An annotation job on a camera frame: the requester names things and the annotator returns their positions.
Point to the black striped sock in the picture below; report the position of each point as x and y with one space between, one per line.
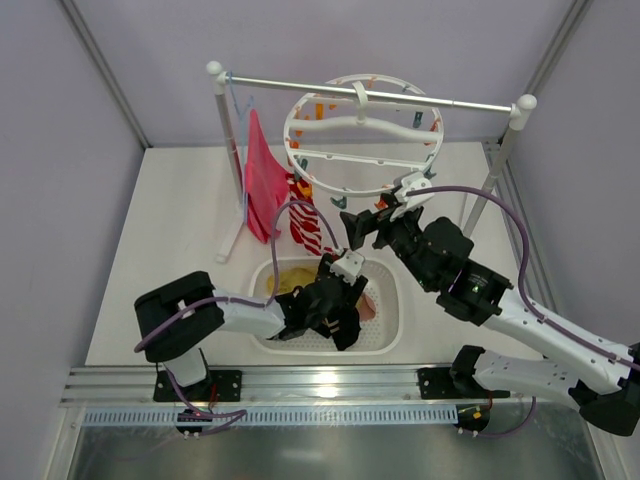
351 322
332 329

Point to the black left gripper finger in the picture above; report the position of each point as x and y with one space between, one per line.
324 266
359 286

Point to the pink towel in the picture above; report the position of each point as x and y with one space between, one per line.
266 182

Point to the teal clothes peg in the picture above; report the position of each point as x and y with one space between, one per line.
339 202

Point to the white metal clothes rack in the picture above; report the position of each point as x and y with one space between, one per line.
518 113

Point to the white round clip hanger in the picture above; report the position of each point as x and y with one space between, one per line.
346 139

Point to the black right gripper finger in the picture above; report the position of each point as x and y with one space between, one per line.
387 204
357 227

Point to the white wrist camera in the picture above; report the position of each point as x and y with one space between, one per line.
407 194
348 266

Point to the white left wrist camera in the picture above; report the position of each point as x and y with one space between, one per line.
348 266

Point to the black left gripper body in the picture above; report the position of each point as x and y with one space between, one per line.
342 304

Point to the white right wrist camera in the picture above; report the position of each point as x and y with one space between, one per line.
407 194

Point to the white slotted cable duct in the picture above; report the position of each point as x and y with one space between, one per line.
276 415

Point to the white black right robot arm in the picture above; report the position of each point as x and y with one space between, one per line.
586 372

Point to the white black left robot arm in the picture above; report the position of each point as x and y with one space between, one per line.
175 318

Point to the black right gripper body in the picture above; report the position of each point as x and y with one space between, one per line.
376 223

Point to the aluminium mounting rail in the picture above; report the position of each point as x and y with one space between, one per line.
252 384

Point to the pink sock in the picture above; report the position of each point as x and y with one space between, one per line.
366 308

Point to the blue wire hanger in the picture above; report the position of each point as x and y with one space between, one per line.
242 145

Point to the white perforated plastic basket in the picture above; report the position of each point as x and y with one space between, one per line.
378 335

